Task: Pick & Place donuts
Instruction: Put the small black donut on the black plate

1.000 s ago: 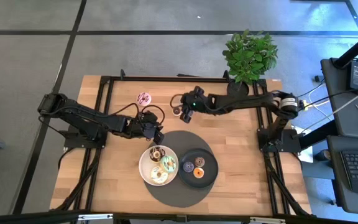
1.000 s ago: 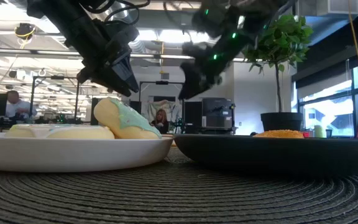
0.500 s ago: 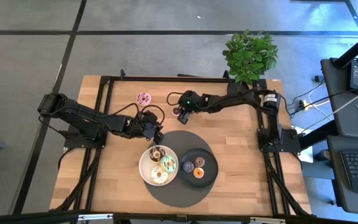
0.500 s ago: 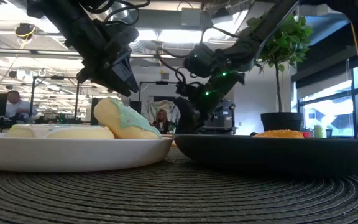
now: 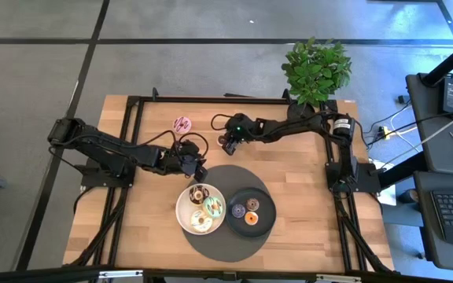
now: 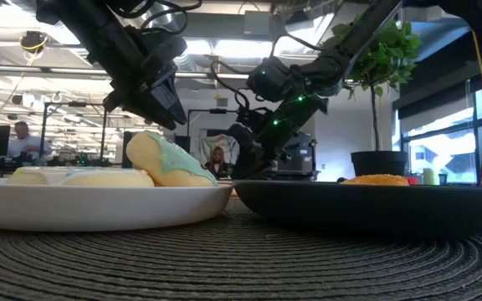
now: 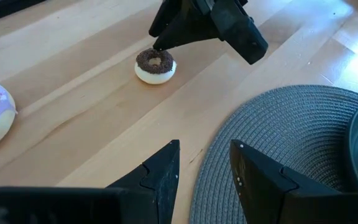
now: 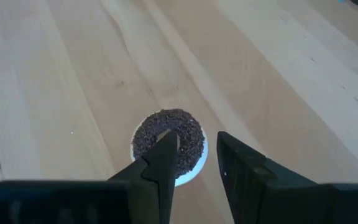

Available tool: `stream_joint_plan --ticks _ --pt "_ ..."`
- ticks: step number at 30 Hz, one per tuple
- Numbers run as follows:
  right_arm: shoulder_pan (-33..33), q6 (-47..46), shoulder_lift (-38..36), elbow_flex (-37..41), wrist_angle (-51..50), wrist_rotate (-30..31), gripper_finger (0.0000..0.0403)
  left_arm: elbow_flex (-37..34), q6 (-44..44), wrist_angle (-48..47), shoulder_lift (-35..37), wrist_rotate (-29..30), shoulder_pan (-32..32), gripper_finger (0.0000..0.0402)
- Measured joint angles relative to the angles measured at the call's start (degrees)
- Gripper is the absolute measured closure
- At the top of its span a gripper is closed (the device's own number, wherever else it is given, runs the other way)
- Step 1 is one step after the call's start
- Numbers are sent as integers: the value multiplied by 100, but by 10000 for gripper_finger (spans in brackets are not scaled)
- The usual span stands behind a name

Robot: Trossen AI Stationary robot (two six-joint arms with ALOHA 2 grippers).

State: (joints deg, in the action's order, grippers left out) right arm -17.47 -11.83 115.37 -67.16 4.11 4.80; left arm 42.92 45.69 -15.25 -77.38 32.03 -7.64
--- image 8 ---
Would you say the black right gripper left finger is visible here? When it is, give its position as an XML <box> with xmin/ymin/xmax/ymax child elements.
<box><xmin>107</xmin><ymin>129</ymin><xmax>180</xmax><ymax>224</ymax></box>

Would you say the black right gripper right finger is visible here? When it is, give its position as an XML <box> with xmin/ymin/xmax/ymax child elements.
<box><xmin>216</xmin><ymin>131</ymin><xmax>319</xmax><ymax>224</ymax></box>

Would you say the chocolate sprinkle donut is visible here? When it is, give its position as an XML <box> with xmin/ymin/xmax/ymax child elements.
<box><xmin>130</xmin><ymin>108</ymin><xmax>209</xmax><ymax>187</ymax></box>

